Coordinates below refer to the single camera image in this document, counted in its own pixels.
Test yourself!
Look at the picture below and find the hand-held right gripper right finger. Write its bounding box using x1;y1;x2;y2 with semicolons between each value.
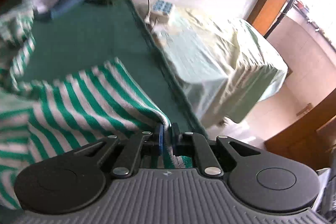
171;124;261;178

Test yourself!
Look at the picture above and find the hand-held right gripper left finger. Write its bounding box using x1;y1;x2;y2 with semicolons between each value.
73;124;164;178

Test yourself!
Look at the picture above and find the green white striped shirt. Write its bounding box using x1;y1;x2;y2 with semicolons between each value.
0;1;196;210

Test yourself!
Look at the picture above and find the pale green table sheet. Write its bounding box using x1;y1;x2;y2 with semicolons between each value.
144;5;288;125

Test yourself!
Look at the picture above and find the wooden furniture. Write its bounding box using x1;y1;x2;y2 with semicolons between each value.
264;101;336;170

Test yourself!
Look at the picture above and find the white power strip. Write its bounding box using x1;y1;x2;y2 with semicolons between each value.
150;0;175;20

